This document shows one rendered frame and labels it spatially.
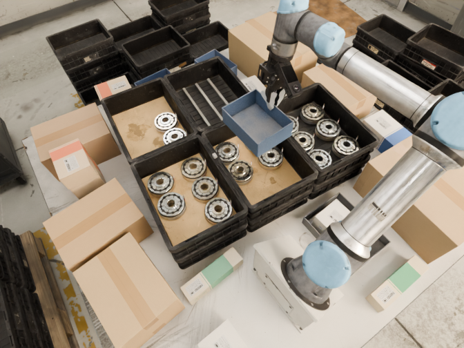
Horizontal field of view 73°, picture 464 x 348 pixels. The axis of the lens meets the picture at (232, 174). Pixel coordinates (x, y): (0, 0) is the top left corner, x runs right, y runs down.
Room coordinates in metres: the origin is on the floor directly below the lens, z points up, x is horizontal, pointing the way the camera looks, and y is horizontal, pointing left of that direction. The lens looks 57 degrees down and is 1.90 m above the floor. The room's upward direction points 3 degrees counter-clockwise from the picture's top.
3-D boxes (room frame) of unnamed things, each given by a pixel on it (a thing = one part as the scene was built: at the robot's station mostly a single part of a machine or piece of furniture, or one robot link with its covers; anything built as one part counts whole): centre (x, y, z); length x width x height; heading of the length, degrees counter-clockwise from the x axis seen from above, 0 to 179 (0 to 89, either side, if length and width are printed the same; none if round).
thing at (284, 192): (0.72, -0.10, 0.92); 0.40 x 0.30 x 0.02; 27
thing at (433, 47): (1.76, -1.45, 0.37); 0.42 x 0.34 x 0.46; 32
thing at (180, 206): (0.55, 0.23, 0.86); 0.10 x 0.10 x 0.01
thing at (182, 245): (0.58, 0.17, 0.92); 0.40 x 0.30 x 0.02; 27
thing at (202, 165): (0.71, 0.15, 0.86); 0.10 x 0.10 x 0.01
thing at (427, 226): (0.57, -0.75, 0.80); 0.40 x 0.30 x 0.20; 30
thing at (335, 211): (0.45, -0.42, 0.75); 0.20 x 0.12 x 0.09; 36
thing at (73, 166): (0.74, 0.63, 0.89); 0.16 x 0.12 x 0.07; 29
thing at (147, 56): (1.92, 0.48, 0.37); 0.40 x 0.30 x 0.45; 122
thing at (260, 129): (0.72, -0.09, 1.10); 0.20 x 0.15 x 0.07; 33
